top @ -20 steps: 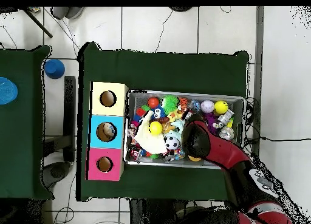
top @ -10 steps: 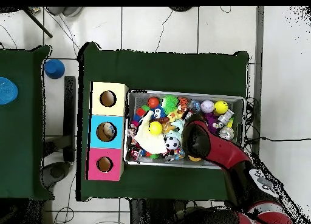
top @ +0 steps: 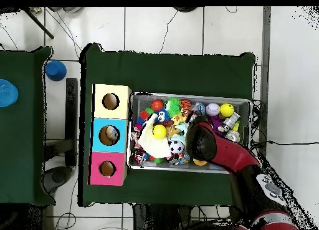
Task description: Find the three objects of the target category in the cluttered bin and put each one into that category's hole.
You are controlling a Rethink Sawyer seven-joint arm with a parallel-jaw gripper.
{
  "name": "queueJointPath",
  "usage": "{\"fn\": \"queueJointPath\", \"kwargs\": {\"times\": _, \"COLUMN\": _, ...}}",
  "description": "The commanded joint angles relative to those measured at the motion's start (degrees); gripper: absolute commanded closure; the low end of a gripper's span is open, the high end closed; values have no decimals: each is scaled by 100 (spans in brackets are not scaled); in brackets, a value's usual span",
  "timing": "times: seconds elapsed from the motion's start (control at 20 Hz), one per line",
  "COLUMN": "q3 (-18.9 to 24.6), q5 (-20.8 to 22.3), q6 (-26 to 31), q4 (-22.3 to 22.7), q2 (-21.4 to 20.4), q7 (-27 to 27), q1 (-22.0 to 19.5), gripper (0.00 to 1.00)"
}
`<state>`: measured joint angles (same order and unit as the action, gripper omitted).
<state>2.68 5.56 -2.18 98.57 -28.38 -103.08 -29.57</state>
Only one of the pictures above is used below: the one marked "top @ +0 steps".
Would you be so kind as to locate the cream muslin cloth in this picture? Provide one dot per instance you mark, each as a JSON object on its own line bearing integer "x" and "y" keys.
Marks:
{"x": 152, "y": 146}

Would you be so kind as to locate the orange striped tiger plush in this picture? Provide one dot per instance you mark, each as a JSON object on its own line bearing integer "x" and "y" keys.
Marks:
{"x": 186, "y": 105}

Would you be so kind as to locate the crushed clear bottle blue label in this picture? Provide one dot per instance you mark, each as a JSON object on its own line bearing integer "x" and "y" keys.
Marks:
{"x": 114, "y": 133}
{"x": 199, "y": 107}

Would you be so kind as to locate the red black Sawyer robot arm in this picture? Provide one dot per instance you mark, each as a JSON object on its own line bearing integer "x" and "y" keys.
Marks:
{"x": 234, "y": 155}

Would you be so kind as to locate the shallow metal mesh bin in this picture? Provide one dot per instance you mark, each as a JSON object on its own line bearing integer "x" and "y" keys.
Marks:
{"x": 143, "y": 101}

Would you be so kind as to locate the wooden box with three holes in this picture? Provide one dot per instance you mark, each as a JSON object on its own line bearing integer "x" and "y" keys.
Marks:
{"x": 119, "y": 165}

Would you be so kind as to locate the yellow tennis ball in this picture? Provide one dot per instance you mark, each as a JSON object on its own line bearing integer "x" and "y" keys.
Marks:
{"x": 159, "y": 131}

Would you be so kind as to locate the orange red ball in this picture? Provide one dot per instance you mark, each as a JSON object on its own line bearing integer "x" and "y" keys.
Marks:
{"x": 157, "y": 105}

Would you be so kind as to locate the green spiky ball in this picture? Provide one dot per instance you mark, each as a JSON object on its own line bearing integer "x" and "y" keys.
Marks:
{"x": 173, "y": 106}

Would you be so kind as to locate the light teal muslin cloth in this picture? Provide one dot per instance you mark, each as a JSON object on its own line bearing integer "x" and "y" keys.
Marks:
{"x": 183, "y": 127}

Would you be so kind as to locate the dark green table cloth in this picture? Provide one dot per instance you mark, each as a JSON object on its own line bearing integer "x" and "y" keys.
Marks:
{"x": 169, "y": 73}
{"x": 22, "y": 140}

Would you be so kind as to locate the white baseball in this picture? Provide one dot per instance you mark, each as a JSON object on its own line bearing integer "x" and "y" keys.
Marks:
{"x": 212, "y": 109}

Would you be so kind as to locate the purple spiky toy with eyes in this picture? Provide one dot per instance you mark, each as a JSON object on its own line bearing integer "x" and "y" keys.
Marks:
{"x": 214, "y": 122}

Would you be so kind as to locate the toy hamburger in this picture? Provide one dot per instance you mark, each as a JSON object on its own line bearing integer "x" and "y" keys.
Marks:
{"x": 199, "y": 162}

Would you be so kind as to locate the yellow smiley ball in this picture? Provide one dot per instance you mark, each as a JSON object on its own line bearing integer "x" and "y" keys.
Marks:
{"x": 226, "y": 110}

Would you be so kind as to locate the dark grey round seat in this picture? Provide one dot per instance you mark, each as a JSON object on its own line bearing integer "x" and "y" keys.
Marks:
{"x": 58, "y": 176}

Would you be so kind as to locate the blue plastic cup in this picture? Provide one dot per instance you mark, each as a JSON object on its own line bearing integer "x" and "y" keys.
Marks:
{"x": 56, "y": 71}

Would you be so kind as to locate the black round stand base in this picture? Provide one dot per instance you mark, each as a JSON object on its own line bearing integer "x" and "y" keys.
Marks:
{"x": 185, "y": 8}

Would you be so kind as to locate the person's grey shoe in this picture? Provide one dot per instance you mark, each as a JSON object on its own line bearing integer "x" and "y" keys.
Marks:
{"x": 54, "y": 8}
{"x": 72, "y": 9}

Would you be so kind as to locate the black pole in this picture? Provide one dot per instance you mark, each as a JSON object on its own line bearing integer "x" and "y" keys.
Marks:
{"x": 39, "y": 25}

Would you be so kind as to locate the blue round lid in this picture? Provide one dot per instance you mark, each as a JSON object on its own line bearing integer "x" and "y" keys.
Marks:
{"x": 7, "y": 93}

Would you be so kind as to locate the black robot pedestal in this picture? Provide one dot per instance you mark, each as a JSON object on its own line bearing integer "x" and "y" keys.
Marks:
{"x": 159, "y": 218}

